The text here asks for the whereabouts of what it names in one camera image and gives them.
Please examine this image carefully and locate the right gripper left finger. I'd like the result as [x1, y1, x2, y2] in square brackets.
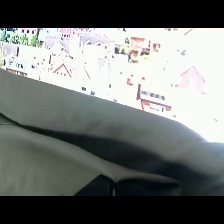
[74, 173, 114, 197]

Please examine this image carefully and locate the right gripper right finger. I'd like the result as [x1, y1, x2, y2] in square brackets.
[113, 179, 181, 197]

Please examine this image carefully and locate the grey-green shirt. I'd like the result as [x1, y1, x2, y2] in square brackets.
[0, 68, 224, 197]

